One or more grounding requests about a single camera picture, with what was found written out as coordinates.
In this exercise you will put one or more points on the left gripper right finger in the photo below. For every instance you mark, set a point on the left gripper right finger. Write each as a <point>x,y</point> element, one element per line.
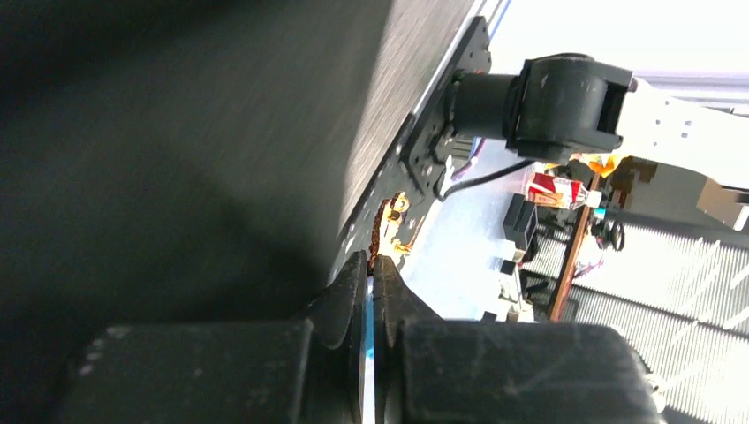
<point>431,370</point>

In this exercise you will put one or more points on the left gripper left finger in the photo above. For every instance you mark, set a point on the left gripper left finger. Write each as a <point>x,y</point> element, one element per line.
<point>306,369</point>

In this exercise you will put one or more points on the orange maple leaf brooch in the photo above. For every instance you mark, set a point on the orange maple leaf brooch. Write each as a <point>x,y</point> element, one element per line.
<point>386,225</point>

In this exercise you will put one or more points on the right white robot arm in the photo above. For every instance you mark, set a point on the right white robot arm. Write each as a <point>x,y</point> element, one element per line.
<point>567,104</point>

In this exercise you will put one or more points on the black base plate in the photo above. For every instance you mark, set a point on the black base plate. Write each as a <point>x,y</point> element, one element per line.
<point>415,160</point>

